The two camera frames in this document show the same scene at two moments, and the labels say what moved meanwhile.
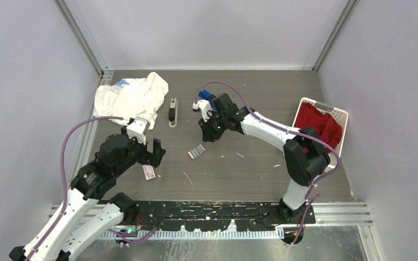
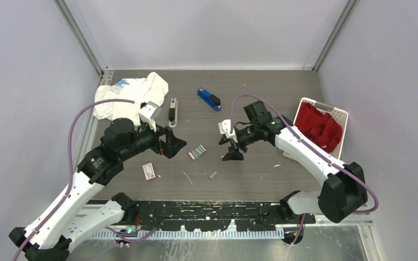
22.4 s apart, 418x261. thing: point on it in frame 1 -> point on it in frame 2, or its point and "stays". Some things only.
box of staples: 195,151 stays
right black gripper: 208,135 -> 234,154
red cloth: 329,129 stays
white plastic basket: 330,123 stays
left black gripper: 157,151 -> 172,144
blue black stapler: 204,94 stays
